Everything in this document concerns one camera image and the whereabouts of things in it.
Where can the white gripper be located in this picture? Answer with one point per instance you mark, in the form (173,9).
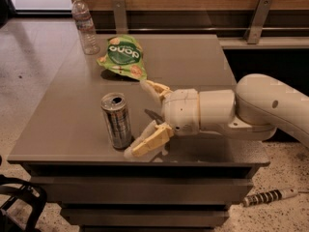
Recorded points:
(182,111)

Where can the silver redbull can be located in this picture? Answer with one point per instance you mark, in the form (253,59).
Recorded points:
(115,112)

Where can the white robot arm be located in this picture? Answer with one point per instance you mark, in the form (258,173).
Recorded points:
(255,109)

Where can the green rice chip bag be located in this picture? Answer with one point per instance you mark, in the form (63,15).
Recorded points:
(124,56)

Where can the grey drawer cabinet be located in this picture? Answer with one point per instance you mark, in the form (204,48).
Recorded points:
(66,149)

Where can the clear plastic water bottle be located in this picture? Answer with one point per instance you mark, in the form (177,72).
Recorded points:
(85,27)

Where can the white power strip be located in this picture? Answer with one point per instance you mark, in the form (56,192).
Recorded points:
(269,196)

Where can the black chair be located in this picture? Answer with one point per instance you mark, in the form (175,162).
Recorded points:
(23,208)

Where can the left metal wall bracket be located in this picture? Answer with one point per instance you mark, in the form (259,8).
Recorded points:
(119,12)

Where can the metal wall bracket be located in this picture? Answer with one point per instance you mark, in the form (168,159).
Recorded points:
(119,12)
(255,28)

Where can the right metal wall bracket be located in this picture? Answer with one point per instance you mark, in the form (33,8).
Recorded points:
(255,28)

